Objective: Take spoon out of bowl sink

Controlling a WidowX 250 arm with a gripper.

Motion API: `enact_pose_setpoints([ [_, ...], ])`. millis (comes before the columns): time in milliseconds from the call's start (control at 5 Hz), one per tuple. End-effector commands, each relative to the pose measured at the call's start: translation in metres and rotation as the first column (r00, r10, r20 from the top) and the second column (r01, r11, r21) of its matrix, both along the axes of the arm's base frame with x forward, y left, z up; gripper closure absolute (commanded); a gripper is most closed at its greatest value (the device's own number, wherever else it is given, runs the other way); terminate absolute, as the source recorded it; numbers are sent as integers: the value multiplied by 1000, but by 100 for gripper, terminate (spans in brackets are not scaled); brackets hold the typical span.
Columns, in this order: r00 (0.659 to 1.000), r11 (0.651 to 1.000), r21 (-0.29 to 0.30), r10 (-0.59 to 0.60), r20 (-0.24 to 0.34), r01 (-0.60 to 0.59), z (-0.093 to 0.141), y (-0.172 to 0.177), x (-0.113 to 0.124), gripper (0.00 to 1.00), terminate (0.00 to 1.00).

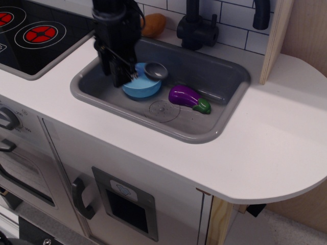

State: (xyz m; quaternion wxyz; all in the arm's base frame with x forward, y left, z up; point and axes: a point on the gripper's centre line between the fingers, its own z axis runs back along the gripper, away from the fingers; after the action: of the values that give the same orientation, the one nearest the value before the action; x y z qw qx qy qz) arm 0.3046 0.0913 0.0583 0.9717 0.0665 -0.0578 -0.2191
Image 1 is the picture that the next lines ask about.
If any black toy faucet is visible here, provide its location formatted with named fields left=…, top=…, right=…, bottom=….
left=177, top=0, right=270, bottom=51

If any light blue plastic bowl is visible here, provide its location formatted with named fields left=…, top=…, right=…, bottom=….
left=122, top=77, right=161, bottom=99

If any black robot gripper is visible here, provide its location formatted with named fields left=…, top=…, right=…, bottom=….
left=94, top=15, right=141, bottom=88

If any blue handled grey toy spoon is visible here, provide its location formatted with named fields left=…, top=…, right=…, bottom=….
left=135, top=62, right=169, bottom=81

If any toy oven door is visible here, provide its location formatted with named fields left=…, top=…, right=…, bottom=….
left=1, top=136, right=56, bottom=208

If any orange toy chicken drumstick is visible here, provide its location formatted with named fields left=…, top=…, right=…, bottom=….
left=141, top=13, right=167, bottom=38

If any purple toy eggplant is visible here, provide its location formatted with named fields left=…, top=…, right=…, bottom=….
left=168, top=85, right=211, bottom=114

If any grey plastic sink basin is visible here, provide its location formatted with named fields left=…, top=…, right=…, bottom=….
left=70, top=38, right=250, bottom=143

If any grey oven knob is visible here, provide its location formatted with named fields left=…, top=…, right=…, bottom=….
left=1, top=107, right=23, bottom=131

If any wooden side post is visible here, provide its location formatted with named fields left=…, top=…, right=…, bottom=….
left=259, top=0, right=294, bottom=85

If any grey toy ice dispenser panel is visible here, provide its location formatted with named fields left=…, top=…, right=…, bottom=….
left=92, top=166, right=159, bottom=242

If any black toy stovetop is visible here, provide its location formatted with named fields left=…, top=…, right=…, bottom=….
left=1, top=1, right=94, bottom=81

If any grey cabinet door handle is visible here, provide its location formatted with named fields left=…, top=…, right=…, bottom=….
left=71, top=178, right=95, bottom=220

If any grey oven door handle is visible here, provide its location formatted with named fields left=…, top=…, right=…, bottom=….
left=0, top=139, right=17, bottom=153

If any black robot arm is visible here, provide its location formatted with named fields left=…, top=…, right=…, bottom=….
left=92, top=1, right=144, bottom=87

